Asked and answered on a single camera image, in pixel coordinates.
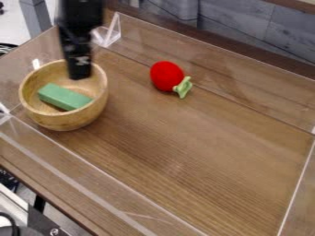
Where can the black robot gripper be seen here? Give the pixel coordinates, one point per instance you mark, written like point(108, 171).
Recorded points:
point(79, 16)

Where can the green rectangular block stick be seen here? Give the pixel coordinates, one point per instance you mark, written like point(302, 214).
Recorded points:
point(61, 97)

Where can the light wooden bowl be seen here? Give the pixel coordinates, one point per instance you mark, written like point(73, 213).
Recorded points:
point(43, 113)

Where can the red plush strawberry toy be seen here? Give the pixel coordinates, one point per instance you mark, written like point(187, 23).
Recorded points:
point(168, 78)

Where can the clear acrylic table barrier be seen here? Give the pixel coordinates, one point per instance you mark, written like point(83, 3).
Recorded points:
point(214, 165)

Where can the clear acrylic corner bracket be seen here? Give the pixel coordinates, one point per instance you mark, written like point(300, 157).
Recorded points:
point(104, 36)

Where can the grey post behind table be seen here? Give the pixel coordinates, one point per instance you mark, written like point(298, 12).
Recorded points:
point(36, 16)

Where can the black table clamp mount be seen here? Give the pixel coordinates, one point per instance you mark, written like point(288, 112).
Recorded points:
point(21, 220)

